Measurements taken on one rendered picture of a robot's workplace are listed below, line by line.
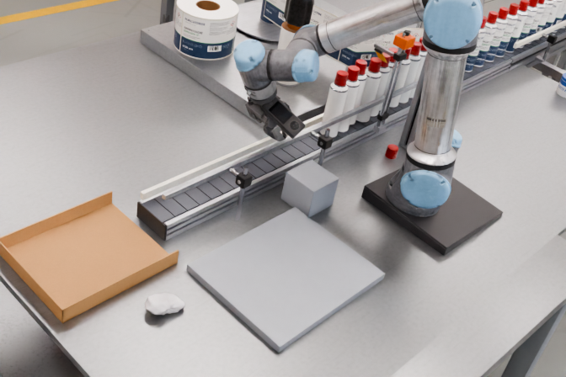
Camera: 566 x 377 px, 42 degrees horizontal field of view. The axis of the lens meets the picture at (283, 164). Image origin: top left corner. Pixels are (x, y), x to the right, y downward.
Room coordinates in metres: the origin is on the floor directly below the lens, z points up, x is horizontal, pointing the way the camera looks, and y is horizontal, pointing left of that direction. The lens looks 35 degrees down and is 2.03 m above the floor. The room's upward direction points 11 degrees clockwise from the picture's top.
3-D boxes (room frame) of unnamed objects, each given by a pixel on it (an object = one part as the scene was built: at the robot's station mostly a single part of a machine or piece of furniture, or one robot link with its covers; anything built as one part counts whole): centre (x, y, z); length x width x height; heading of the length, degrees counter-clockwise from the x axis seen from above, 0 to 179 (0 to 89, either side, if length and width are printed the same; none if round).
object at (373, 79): (1.95, -0.20, 0.98); 0.05 x 0.05 x 0.20
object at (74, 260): (1.20, 0.39, 0.85); 0.30 x 0.26 x 0.04; 142
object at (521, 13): (2.66, -0.76, 0.98); 0.05 x 0.05 x 0.20
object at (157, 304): (1.09, 0.19, 0.85); 0.08 x 0.07 x 0.04; 89
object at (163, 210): (1.98, -0.22, 0.86); 1.65 x 0.08 x 0.04; 142
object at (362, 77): (1.91, -0.16, 0.98); 0.05 x 0.05 x 0.20
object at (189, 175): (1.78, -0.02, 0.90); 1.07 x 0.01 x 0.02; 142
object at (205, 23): (2.22, 0.34, 0.95); 0.20 x 0.20 x 0.14
